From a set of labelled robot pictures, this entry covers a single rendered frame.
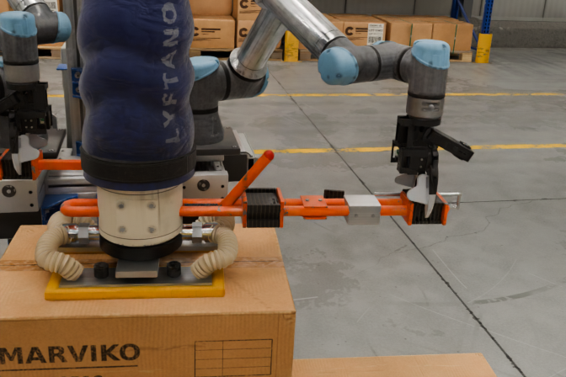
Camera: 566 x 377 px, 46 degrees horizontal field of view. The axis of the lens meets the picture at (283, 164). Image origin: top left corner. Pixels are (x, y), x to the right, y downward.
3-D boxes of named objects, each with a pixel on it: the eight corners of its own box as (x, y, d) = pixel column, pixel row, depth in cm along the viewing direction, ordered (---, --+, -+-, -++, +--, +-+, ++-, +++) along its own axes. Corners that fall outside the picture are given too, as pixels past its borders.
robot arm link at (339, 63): (229, -62, 154) (348, 53, 126) (268, -60, 160) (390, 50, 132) (219, -16, 161) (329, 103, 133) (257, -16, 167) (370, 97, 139)
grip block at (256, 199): (242, 230, 135) (243, 203, 133) (240, 210, 144) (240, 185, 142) (283, 230, 136) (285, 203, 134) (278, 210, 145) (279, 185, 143)
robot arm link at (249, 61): (202, 77, 199) (274, -63, 158) (244, 73, 207) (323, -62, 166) (216, 109, 194) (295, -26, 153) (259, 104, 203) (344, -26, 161)
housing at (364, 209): (347, 225, 139) (349, 206, 138) (341, 212, 146) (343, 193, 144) (380, 225, 140) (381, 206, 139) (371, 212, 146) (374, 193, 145)
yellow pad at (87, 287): (44, 301, 125) (42, 278, 123) (55, 275, 134) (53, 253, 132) (225, 298, 129) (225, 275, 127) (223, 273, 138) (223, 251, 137)
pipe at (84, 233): (45, 278, 125) (42, 252, 123) (69, 224, 149) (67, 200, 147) (225, 276, 130) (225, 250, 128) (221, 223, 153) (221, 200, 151)
